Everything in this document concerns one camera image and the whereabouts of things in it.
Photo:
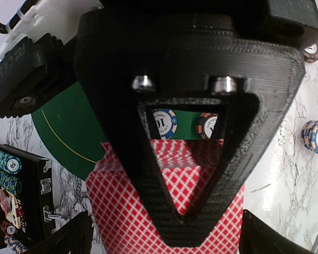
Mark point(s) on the red-backed card deck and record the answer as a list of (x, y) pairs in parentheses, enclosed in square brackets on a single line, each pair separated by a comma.
[(125, 226)]

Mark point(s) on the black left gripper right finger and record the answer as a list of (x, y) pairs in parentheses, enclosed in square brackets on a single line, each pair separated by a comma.
[(258, 237)]

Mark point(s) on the black poker chip case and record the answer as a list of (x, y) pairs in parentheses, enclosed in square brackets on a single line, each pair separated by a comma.
[(26, 197)]

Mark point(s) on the card deck in case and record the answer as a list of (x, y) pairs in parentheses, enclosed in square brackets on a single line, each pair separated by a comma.
[(13, 209)]

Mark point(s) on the brown chips in case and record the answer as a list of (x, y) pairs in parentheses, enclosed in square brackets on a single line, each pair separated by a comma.
[(8, 228)]

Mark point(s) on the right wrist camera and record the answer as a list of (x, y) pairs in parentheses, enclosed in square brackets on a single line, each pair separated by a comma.
[(33, 73)]

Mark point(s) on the round green poker mat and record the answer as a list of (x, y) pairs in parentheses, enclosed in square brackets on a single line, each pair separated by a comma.
[(70, 131)]

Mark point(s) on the green chips row in case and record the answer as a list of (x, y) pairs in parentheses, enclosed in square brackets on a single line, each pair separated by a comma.
[(10, 183)]

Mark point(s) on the red black chip stack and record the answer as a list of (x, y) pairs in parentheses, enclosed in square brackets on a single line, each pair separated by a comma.
[(311, 53)]

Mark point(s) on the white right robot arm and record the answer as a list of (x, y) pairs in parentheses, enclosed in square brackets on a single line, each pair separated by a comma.
[(47, 18)]

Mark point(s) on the blue chips in case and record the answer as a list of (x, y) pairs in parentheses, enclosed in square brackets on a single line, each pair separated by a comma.
[(15, 245)]

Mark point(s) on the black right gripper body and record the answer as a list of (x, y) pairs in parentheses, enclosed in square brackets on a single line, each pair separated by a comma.
[(294, 23)]

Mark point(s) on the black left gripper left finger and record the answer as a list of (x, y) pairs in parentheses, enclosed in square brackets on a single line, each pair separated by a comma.
[(74, 237)]

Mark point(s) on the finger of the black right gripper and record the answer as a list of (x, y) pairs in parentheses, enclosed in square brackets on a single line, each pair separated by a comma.
[(246, 69)]

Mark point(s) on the teal chips row in case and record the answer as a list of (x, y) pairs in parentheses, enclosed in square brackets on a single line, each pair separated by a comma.
[(10, 163)]

